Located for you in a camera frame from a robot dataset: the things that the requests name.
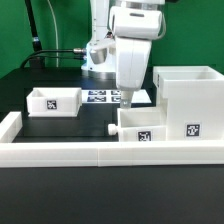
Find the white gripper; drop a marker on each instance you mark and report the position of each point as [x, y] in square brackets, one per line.
[132, 57]

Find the white front drawer tray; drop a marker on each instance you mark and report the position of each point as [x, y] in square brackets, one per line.
[139, 124]

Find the white drawer tray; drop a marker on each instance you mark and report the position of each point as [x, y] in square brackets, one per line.
[54, 102]
[139, 124]

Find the white drawer cabinet box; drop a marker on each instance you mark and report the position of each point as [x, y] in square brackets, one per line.
[192, 98]

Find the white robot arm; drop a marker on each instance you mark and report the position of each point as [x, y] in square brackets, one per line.
[133, 19]

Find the white rear drawer tray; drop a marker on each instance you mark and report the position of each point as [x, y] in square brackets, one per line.
[54, 102]

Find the white marker sheet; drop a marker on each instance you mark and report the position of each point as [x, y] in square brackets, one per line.
[112, 96]

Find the white U-shaped fence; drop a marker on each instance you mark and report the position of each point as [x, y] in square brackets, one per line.
[101, 154]

